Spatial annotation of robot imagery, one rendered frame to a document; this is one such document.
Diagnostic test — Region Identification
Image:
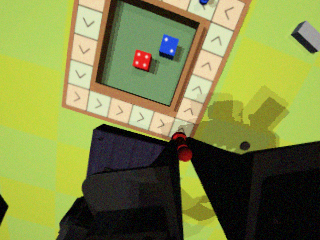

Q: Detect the blue pawn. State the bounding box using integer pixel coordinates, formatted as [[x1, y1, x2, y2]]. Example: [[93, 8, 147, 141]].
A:
[[198, 0, 209, 5]]

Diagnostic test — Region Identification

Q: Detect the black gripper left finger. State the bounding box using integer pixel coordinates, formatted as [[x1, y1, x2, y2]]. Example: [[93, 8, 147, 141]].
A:
[[81, 139, 184, 240]]

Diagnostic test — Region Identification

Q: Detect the blue die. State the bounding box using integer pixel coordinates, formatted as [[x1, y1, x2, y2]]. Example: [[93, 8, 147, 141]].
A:
[[159, 35, 179, 61]]

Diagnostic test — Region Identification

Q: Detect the red die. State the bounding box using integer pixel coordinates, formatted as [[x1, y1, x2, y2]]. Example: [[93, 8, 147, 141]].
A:
[[132, 50, 152, 72]]

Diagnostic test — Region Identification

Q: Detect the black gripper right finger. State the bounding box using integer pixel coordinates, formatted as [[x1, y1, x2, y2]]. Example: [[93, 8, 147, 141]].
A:
[[185, 137, 320, 240]]

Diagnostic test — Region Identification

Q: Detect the red pawn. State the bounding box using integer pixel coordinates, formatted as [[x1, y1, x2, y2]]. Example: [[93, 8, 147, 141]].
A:
[[171, 132, 192, 162]]

